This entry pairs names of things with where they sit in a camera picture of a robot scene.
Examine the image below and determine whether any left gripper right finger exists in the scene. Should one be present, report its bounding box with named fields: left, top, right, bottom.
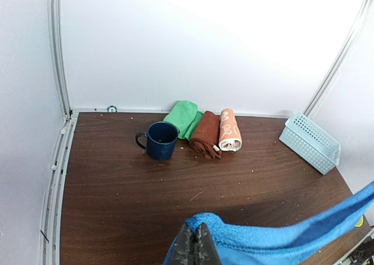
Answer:
left=193, top=223, right=221, bottom=265

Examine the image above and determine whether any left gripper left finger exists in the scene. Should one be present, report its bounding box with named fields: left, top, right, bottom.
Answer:
left=167, top=224, right=195, bottom=265

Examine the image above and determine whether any blue towel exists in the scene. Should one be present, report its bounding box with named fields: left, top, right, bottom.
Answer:
left=162, top=180, right=374, bottom=265

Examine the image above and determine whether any brown rolled towel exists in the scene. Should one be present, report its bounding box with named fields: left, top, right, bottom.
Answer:
left=189, top=111, right=221, bottom=159

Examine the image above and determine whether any dark blue mug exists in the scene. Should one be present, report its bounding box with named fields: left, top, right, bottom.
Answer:
left=135, top=121, right=179, bottom=161

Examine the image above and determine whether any orange patterned rolled towel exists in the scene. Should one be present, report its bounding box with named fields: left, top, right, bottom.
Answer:
left=219, top=108, right=242, bottom=152

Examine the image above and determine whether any green rolled towel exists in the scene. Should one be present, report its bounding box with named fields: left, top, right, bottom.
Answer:
left=164, top=100, right=203, bottom=140

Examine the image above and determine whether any light blue plastic basket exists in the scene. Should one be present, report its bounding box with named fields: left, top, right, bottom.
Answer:
left=279, top=112, right=341, bottom=175

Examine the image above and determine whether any yellow-green bowl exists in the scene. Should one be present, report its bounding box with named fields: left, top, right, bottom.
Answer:
left=355, top=216, right=363, bottom=228

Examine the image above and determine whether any right aluminium frame post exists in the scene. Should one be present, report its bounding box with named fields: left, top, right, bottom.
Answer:
left=303, top=0, right=373, bottom=118

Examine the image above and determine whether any aluminium frame post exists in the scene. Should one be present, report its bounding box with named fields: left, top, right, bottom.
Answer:
left=303, top=0, right=373, bottom=118
left=48, top=0, right=71, bottom=122

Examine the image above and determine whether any left aluminium frame post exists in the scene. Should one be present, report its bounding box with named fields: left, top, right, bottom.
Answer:
left=48, top=0, right=71, bottom=122

